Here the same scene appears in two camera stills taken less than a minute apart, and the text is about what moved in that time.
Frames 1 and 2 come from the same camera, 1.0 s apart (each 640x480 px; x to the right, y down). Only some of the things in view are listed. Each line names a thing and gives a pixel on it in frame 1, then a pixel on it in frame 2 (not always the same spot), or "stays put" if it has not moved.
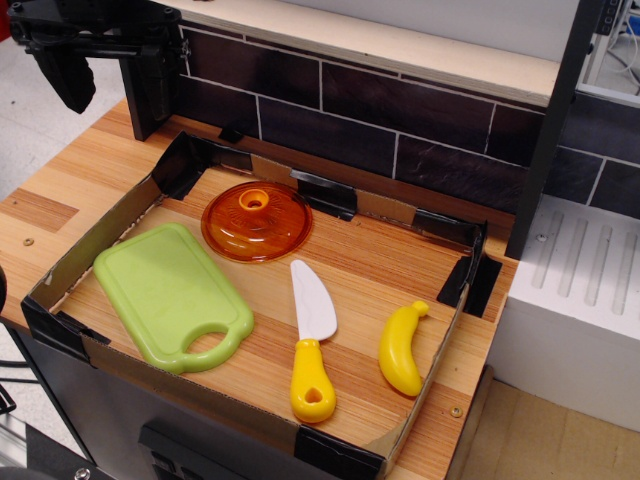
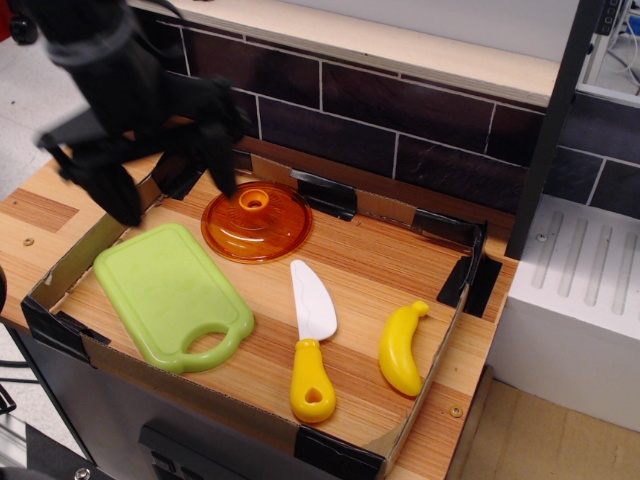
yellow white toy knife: x=313 y=395 stays put
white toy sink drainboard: x=569 y=328 stays put
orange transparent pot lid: x=257 y=222 stays put
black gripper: x=58 y=32 to x=132 y=96
